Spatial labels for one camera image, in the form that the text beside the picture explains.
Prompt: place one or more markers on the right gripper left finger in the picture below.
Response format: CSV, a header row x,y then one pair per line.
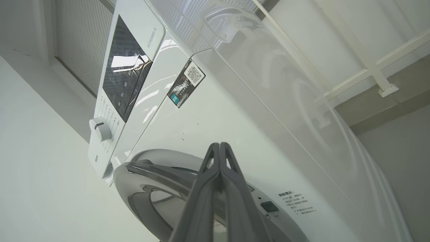
x,y
198,201

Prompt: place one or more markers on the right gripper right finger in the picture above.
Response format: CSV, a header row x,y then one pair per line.
x,y
238,208

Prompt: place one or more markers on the white metal railing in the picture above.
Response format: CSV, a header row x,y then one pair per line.
x,y
373,69

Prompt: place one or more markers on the white control knob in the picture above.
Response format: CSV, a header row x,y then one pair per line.
x,y
100,129

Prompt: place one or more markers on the round dark washing machine door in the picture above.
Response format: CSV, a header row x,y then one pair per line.
x,y
141,174

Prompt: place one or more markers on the printed warning text label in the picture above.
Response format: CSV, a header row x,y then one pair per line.
x,y
299,203

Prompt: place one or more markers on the black QR code sticker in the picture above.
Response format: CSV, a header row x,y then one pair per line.
x,y
184,85

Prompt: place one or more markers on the black control display panel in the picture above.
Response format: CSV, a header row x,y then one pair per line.
x,y
124,74

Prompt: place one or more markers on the white front-load washing machine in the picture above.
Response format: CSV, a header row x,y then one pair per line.
x,y
218,127

